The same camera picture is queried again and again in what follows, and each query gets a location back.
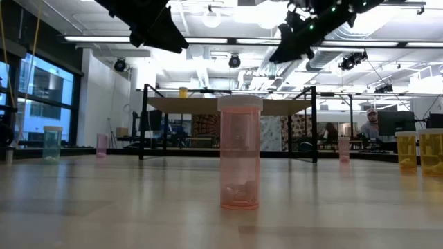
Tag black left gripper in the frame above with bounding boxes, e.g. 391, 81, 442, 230
110, 0, 190, 55

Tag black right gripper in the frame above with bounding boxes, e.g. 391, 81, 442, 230
269, 0, 333, 64

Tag salmon pink medicine bottle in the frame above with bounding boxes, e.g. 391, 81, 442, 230
217, 95, 264, 211
337, 136, 351, 163

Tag wooden shelf black legs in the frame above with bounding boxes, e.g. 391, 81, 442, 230
138, 84, 318, 163

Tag purple pink medicine bottle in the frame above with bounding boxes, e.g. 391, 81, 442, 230
96, 133, 109, 159

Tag teal medicine bottle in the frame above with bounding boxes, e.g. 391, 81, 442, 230
43, 126, 64, 163

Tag round white pendant lamp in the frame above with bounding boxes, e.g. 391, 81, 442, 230
202, 5, 223, 28

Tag long ceiling light bar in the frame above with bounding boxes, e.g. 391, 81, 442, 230
64, 34, 443, 49

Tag black ceiling spotlight cluster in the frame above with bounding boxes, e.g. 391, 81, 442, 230
338, 50, 369, 72
373, 82, 395, 94

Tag black computer monitor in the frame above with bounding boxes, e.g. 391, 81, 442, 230
147, 109, 163, 132
425, 113, 443, 129
377, 110, 416, 137

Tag white marbled panel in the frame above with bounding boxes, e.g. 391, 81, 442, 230
260, 116, 283, 152

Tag person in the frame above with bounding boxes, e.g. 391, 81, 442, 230
322, 122, 340, 146
359, 107, 381, 139

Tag patterned tapestry panel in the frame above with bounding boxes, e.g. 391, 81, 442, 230
191, 114, 222, 149

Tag large black-framed window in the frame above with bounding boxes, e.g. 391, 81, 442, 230
0, 51, 83, 148

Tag silver ventilation duct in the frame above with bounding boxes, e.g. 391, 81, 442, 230
306, 20, 399, 72

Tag black background metal frame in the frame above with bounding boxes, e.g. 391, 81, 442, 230
318, 91, 356, 139

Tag black aluminium table frame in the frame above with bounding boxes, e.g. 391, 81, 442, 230
13, 147, 422, 164

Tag yellow extension cable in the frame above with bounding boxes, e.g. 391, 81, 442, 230
0, 0, 44, 146

